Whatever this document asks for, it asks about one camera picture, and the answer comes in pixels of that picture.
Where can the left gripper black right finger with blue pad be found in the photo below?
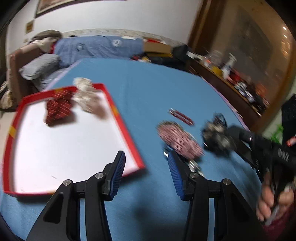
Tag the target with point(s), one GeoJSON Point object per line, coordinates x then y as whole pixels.
{"type": "Point", "coordinates": [233, 217]}

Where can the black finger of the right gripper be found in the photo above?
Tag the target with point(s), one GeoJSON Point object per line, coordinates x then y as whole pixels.
{"type": "Point", "coordinates": [239, 135]}

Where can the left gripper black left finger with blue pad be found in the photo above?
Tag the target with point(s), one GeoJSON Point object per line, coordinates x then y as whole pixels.
{"type": "Point", "coordinates": [60, 218]}

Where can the grey black lace scrunchie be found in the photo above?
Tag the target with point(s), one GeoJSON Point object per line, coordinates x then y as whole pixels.
{"type": "Point", "coordinates": [215, 137]}

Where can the dark red polka-dot scrunchie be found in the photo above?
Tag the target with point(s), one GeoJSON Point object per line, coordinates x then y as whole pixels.
{"type": "Point", "coordinates": [59, 107]}

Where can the white cherry print scrunchie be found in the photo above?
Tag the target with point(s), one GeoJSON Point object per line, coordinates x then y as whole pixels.
{"type": "Point", "coordinates": [86, 96]}

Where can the person's right hand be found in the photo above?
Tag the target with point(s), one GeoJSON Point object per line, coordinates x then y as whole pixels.
{"type": "Point", "coordinates": [266, 200]}

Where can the wooden sideboard shelf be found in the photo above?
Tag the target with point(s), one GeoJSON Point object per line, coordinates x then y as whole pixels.
{"type": "Point", "coordinates": [252, 113]}

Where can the red shallow cardboard box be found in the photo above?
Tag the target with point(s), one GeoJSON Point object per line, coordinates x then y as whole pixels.
{"type": "Point", "coordinates": [38, 157]}

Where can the white spray bottle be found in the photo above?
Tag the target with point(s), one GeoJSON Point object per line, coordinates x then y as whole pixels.
{"type": "Point", "coordinates": [228, 66]}

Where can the yellow container on shelf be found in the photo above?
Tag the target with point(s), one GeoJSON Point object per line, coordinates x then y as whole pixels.
{"type": "Point", "coordinates": [217, 71]}

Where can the red white plaid scrunchie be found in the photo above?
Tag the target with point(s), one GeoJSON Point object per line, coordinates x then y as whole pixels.
{"type": "Point", "coordinates": [179, 140]}

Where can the blue bed cover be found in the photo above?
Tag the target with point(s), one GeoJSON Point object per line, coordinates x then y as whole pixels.
{"type": "Point", "coordinates": [147, 206]}

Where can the brown cardboard box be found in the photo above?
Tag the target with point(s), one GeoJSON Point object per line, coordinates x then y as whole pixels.
{"type": "Point", "coordinates": [159, 48]}

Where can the brown sofa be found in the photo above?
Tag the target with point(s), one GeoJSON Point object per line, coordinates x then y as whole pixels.
{"type": "Point", "coordinates": [19, 86]}

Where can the grey pillow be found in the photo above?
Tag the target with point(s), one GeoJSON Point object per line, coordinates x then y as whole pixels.
{"type": "Point", "coordinates": [40, 66]}

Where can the blue checked quilt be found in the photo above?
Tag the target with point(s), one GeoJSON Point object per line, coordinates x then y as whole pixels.
{"type": "Point", "coordinates": [73, 49]}

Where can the framed horse painting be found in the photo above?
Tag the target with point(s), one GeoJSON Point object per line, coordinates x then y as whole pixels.
{"type": "Point", "coordinates": [46, 6]}

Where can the small framed wall picture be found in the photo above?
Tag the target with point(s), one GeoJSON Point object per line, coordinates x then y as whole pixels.
{"type": "Point", "coordinates": [29, 27]}

